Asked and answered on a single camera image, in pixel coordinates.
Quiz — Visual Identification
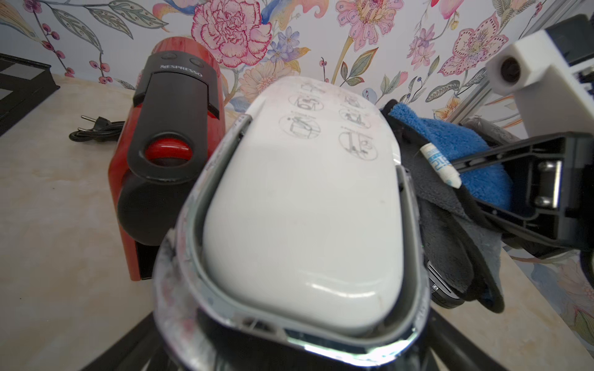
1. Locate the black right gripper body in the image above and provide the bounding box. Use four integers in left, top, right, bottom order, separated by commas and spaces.
452, 132, 593, 255

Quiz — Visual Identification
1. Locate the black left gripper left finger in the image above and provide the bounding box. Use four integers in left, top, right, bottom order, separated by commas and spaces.
82, 313, 162, 370

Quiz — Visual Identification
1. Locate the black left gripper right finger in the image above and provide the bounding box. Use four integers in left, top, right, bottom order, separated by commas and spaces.
426, 309, 506, 371

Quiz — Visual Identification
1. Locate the blue microfibre cloth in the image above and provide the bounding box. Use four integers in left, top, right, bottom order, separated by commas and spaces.
382, 99, 514, 314

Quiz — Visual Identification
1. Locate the white coffee machine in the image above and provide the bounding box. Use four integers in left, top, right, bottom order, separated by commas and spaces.
154, 77, 430, 370

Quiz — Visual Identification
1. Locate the red Nespresso coffee machine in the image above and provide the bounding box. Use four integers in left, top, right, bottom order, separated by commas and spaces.
108, 36, 226, 281

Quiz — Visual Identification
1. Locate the black folding chessboard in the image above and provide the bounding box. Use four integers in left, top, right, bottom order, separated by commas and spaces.
1, 53, 60, 135

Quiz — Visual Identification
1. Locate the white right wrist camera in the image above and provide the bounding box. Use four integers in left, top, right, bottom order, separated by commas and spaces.
514, 15, 593, 137

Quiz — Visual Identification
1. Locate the aluminium corner post right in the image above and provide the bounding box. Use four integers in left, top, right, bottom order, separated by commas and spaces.
430, 1, 593, 129

